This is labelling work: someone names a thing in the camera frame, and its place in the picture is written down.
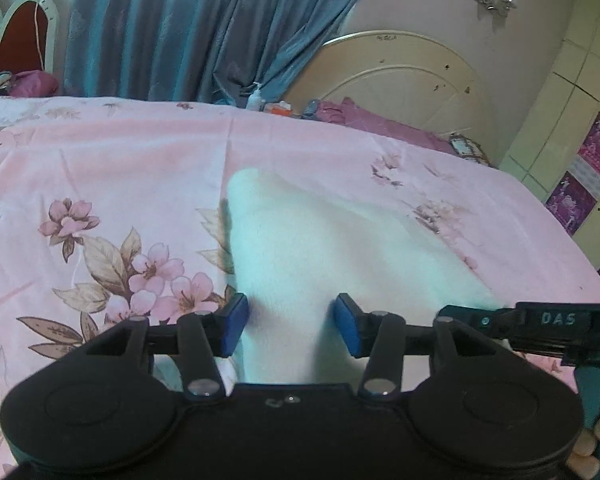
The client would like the cream cloth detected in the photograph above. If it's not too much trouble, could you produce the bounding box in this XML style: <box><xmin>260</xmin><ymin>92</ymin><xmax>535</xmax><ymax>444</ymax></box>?
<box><xmin>227</xmin><ymin>169</ymin><xmax>503</xmax><ymax>386</ymax></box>

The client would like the pile of clothes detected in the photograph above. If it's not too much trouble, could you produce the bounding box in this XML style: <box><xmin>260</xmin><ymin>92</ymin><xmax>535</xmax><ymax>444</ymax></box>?
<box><xmin>0</xmin><ymin>70</ymin><xmax>59</xmax><ymax>98</ymax></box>

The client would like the right hand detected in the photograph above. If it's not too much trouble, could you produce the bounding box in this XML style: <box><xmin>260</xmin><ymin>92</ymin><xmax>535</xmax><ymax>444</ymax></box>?
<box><xmin>567</xmin><ymin>419</ymin><xmax>600</xmax><ymax>480</ymax></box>

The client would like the pink floral bed sheet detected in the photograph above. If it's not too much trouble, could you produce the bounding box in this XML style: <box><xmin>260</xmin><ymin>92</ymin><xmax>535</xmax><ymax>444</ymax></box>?
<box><xmin>0</xmin><ymin>98</ymin><xmax>600</xmax><ymax>478</ymax></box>

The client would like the cream wardrobe with stickers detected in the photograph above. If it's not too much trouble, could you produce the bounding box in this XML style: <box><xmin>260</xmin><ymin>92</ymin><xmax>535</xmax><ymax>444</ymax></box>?
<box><xmin>501</xmin><ymin>0</ymin><xmax>600</xmax><ymax>281</ymax></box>

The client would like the patterned pillow by headboard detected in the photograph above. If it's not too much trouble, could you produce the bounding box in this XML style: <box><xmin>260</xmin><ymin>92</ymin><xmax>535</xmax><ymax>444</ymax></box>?
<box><xmin>449</xmin><ymin>133</ymin><xmax>491</xmax><ymax>167</ymax></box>

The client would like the magenta pillow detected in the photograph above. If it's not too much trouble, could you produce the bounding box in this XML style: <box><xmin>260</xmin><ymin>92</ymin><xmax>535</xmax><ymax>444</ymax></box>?
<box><xmin>315</xmin><ymin>98</ymin><xmax>456</xmax><ymax>155</ymax></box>

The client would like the white pump bottle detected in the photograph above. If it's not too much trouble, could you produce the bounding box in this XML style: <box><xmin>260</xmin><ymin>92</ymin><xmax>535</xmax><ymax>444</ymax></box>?
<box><xmin>245</xmin><ymin>82</ymin><xmax>265</xmax><ymax>112</ymax></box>

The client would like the orange box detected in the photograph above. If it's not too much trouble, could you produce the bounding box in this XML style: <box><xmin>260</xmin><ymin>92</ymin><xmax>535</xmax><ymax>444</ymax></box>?
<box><xmin>263</xmin><ymin>101</ymin><xmax>292</xmax><ymax>117</ymax></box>

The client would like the cream round headboard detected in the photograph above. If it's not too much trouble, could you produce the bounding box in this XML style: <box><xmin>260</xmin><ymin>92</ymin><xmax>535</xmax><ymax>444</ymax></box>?
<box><xmin>284</xmin><ymin>29</ymin><xmax>498</xmax><ymax>162</ymax></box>

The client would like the blue grey curtain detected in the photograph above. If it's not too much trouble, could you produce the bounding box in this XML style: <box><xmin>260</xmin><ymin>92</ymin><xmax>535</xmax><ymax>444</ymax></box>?
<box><xmin>64</xmin><ymin>0</ymin><xmax>358</xmax><ymax>106</ymax></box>

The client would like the red white scalloped headboard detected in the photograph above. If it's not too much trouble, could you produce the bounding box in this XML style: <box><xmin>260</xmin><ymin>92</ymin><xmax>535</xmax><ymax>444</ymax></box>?
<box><xmin>0</xmin><ymin>0</ymin><xmax>59</xmax><ymax>74</ymax></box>

